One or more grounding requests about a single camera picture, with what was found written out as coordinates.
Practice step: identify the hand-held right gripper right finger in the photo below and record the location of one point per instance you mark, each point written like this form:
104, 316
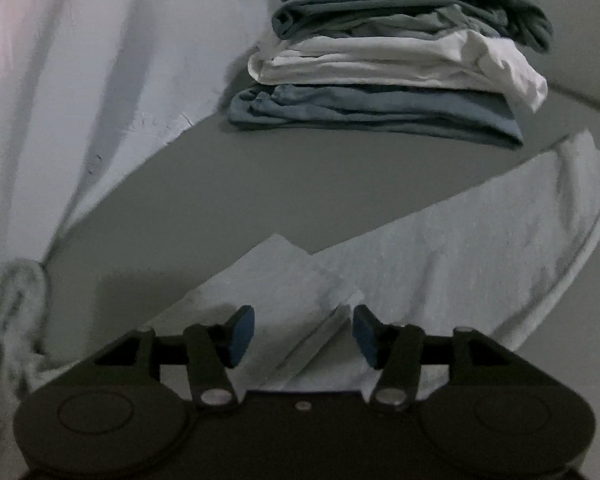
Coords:
365, 335

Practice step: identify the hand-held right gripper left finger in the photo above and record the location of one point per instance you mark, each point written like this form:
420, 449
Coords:
242, 332

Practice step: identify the grey-white long-sleeved fleece garment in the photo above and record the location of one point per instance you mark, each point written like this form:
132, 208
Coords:
455, 260

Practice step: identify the blue-grey folded garment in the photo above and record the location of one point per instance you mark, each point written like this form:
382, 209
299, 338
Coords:
380, 115

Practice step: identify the speckled white cloth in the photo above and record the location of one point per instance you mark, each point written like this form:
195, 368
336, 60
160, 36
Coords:
15, 320

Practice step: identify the white folded garment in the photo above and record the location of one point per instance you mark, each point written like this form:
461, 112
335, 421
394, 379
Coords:
380, 65

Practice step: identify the white carrot-print sheet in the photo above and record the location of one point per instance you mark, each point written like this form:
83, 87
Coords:
105, 60

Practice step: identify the light teal folded garment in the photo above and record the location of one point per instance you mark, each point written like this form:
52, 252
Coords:
415, 22

